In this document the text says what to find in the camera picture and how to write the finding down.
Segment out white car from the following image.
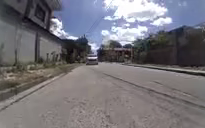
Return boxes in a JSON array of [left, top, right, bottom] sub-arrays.
[[85, 53, 99, 66]]

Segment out brown building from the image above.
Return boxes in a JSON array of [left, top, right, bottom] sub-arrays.
[[97, 47, 135, 63]]

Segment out dark trees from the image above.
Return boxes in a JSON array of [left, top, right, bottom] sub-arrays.
[[61, 35, 92, 64]]

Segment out grey concrete road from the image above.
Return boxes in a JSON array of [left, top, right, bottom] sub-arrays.
[[0, 62, 205, 128]]

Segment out raised concrete pavement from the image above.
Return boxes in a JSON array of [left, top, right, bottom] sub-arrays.
[[122, 62, 205, 78]]

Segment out patchy grass verge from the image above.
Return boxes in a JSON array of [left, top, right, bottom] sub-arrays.
[[0, 61, 81, 101]]

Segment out concrete kerb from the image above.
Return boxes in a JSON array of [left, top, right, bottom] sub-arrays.
[[0, 63, 83, 118]]

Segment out grey concrete building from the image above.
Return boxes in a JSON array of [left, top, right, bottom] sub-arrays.
[[0, 0, 64, 68]]

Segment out dark wall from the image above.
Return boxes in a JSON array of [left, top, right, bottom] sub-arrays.
[[135, 25, 205, 67]]

